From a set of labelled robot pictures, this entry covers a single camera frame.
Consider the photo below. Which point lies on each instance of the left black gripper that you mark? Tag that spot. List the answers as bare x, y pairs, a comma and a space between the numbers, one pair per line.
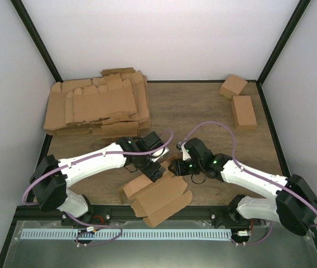
158, 173

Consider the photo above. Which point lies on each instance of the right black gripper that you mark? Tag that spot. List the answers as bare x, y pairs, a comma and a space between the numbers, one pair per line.
181, 171

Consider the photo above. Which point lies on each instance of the cardboard box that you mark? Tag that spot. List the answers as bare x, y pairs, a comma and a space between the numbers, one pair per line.
243, 112
232, 86
155, 202

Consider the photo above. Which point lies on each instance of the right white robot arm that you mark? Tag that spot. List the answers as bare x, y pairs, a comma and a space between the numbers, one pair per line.
287, 200

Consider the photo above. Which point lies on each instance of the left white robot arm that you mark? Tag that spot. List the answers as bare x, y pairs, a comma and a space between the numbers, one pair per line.
53, 178

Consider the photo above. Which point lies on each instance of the stack of flat cardboard blanks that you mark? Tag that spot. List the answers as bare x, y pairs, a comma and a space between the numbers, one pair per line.
111, 106

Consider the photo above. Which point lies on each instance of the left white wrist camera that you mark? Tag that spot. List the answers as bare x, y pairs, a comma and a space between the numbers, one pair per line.
159, 154

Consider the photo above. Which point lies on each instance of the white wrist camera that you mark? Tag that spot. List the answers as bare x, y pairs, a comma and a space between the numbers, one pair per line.
185, 152
159, 154

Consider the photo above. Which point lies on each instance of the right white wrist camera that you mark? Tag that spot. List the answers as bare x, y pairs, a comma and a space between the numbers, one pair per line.
185, 152

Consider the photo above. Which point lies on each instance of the light blue slotted cable duct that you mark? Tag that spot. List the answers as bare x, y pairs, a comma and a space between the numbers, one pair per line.
127, 234

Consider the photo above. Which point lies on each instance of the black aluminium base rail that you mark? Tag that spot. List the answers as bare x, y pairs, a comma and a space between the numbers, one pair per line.
224, 215

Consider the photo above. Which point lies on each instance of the black frame post right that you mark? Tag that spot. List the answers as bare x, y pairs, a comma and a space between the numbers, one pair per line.
283, 39

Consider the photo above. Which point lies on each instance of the black frame post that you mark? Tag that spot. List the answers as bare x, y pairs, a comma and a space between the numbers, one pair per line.
36, 38
283, 39

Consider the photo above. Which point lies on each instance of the black frame post left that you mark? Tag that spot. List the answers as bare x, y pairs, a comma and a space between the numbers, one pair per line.
36, 38

